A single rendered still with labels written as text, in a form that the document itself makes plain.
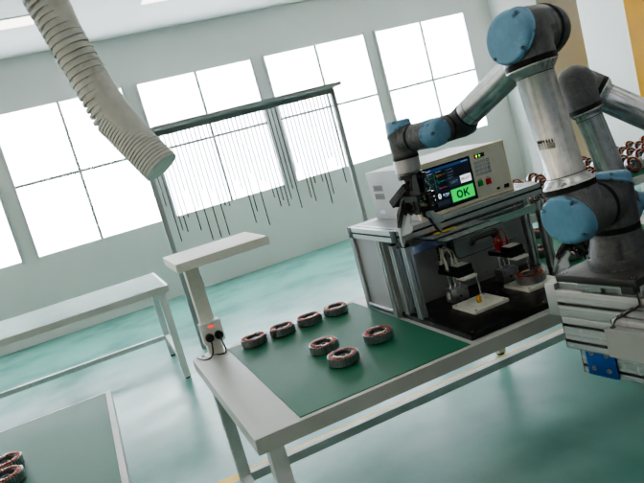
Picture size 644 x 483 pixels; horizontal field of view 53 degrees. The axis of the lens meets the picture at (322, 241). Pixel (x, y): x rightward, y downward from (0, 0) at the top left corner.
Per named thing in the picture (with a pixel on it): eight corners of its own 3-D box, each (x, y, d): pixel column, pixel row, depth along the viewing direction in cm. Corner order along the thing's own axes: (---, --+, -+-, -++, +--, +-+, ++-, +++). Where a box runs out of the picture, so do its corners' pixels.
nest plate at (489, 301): (509, 301, 234) (508, 297, 234) (475, 314, 229) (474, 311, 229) (484, 295, 248) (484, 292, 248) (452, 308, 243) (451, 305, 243)
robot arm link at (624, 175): (650, 215, 154) (640, 160, 152) (623, 231, 147) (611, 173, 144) (603, 218, 164) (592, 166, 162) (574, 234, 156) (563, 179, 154)
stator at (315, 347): (320, 358, 234) (317, 349, 233) (305, 354, 243) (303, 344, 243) (345, 346, 239) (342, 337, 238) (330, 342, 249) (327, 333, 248)
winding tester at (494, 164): (514, 189, 256) (503, 139, 253) (422, 220, 242) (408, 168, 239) (459, 191, 293) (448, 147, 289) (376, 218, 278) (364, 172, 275)
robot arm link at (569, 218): (628, 225, 147) (556, -8, 143) (593, 245, 138) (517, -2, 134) (581, 233, 156) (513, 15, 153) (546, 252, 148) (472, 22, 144)
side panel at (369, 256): (403, 315, 257) (384, 239, 252) (398, 318, 256) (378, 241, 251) (374, 305, 283) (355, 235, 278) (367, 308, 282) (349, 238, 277)
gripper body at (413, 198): (420, 217, 180) (409, 175, 178) (402, 218, 188) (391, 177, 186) (440, 209, 184) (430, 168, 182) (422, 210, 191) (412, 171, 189)
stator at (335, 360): (341, 355, 231) (338, 345, 230) (366, 356, 224) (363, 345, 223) (322, 369, 223) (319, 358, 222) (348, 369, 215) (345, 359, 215)
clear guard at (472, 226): (517, 238, 224) (513, 221, 223) (459, 259, 216) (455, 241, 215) (463, 233, 254) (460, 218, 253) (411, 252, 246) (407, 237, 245)
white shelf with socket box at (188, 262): (299, 344, 257) (267, 235, 249) (210, 379, 244) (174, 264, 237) (273, 329, 289) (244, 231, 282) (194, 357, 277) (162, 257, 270)
